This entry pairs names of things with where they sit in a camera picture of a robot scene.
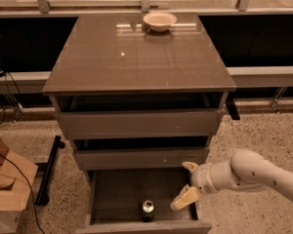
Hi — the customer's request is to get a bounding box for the black stand leg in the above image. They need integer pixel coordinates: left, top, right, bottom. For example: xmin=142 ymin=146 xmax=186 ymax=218
xmin=35 ymin=136 xmax=65 ymax=206

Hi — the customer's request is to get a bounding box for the cardboard box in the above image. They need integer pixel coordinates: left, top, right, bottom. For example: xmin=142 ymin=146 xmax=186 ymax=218
xmin=0 ymin=137 xmax=37 ymax=234

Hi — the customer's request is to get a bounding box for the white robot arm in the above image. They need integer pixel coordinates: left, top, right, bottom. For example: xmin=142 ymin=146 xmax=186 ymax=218
xmin=170 ymin=149 xmax=293 ymax=211

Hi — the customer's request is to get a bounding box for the middle grey drawer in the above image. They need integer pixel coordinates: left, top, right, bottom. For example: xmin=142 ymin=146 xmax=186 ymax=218
xmin=74 ymin=147 xmax=209 ymax=171

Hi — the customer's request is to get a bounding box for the green soda can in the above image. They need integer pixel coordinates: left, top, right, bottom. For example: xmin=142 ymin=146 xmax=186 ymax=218
xmin=141 ymin=200 xmax=155 ymax=222

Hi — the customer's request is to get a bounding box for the white bowl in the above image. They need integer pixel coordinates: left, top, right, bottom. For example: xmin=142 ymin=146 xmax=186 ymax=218
xmin=144 ymin=13 xmax=177 ymax=32

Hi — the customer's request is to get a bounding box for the bottom grey drawer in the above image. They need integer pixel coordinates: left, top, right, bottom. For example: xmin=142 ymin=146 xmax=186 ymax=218
xmin=76 ymin=168 xmax=212 ymax=234

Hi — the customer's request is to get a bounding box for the grey drawer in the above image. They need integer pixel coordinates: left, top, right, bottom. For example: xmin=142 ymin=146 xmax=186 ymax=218
xmin=76 ymin=168 xmax=212 ymax=234
xmin=58 ymin=110 xmax=224 ymax=140
xmin=74 ymin=147 xmax=209 ymax=171

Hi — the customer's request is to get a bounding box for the top grey drawer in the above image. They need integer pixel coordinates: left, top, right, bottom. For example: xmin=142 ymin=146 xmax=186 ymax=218
xmin=58 ymin=110 xmax=224 ymax=140

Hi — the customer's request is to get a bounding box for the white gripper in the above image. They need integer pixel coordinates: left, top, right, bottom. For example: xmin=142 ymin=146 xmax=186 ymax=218
xmin=170 ymin=162 xmax=218 ymax=211

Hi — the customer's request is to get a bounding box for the black cable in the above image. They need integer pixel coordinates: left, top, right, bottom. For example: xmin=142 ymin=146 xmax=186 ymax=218
xmin=0 ymin=142 xmax=47 ymax=234

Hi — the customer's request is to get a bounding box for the grey drawer cabinet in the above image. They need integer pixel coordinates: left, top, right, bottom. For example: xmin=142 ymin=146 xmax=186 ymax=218
xmin=41 ymin=13 xmax=237 ymax=234

